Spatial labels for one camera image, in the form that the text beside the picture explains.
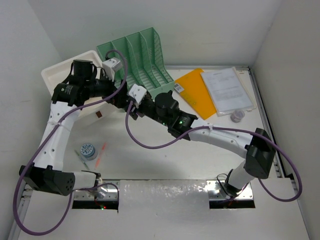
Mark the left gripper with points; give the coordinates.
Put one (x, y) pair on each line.
(120, 98)

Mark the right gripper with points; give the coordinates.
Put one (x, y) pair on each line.
(135, 112)

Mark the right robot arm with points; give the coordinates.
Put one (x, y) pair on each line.
(254, 147)

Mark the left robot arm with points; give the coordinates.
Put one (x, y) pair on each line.
(44, 172)

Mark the white drawer cabinet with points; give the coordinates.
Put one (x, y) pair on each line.
(55, 74)

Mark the brown bottom drawer tab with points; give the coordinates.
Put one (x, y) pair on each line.
(99, 114)

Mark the green file organizer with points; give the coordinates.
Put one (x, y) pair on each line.
(143, 52)

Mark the orange plastic folder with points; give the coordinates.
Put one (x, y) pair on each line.
(193, 90)

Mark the blue tape roll left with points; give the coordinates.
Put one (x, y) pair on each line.
(88, 151)

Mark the orange pen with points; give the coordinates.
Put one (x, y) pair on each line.
(100, 155)

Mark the clear document sleeve with paper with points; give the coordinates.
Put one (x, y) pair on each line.
(227, 91)

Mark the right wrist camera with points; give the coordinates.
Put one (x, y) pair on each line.
(137, 93)

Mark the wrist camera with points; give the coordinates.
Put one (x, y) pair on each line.
(137, 93)
(111, 66)

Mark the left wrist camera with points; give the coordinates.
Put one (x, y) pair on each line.
(111, 66)

